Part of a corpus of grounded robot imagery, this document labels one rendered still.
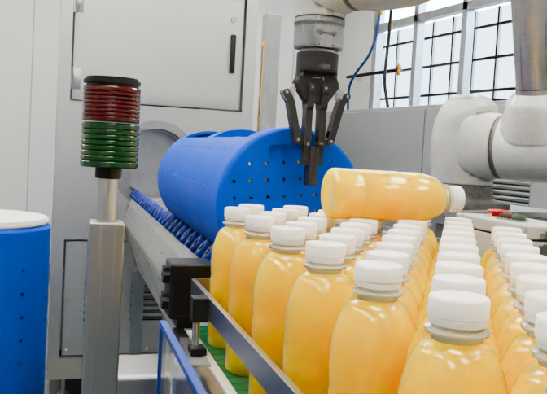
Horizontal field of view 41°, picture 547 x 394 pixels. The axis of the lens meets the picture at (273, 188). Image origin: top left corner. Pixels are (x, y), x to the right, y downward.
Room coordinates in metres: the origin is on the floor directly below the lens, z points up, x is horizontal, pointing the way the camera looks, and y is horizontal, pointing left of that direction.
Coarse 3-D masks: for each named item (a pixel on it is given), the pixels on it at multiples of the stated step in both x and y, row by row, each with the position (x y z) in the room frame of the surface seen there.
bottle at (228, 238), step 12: (228, 228) 1.06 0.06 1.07; (240, 228) 1.05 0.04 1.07; (216, 240) 1.06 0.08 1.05; (228, 240) 1.04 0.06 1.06; (216, 252) 1.05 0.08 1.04; (228, 252) 1.04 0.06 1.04; (216, 264) 1.05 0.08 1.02; (228, 264) 1.04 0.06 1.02; (216, 276) 1.05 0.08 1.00; (228, 276) 1.04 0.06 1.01; (216, 288) 1.04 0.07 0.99; (228, 288) 1.03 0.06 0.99; (216, 336) 1.04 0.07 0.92
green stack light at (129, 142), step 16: (96, 128) 0.79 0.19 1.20; (112, 128) 0.79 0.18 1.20; (128, 128) 0.80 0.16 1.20; (96, 144) 0.79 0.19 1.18; (112, 144) 0.79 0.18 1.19; (128, 144) 0.80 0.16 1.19; (80, 160) 0.81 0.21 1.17; (96, 160) 0.79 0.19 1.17; (112, 160) 0.79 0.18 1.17; (128, 160) 0.80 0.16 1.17
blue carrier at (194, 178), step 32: (288, 128) 1.35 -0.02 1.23; (192, 160) 1.67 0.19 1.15; (224, 160) 1.36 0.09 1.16; (256, 160) 1.33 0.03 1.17; (288, 160) 1.35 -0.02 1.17; (160, 192) 2.11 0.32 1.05; (192, 192) 1.56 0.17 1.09; (224, 192) 1.32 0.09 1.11; (256, 192) 1.34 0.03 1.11; (288, 192) 1.35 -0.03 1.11; (320, 192) 1.37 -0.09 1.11; (192, 224) 1.70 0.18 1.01; (224, 224) 1.32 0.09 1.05
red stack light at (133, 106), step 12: (84, 96) 0.80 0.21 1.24; (96, 96) 0.79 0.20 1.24; (108, 96) 0.79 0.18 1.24; (120, 96) 0.80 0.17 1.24; (132, 96) 0.81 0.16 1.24; (84, 108) 0.80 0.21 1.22; (96, 108) 0.79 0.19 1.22; (108, 108) 0.79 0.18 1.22; (120, 108) 0.80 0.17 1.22; (132, 108) 0.81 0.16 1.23; (84, 120) 0.82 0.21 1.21; (96, 120) 0.79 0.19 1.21; (108, 120) 0.79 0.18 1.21; (120, 120) 0.80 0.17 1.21; (132, 120) 0.81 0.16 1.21
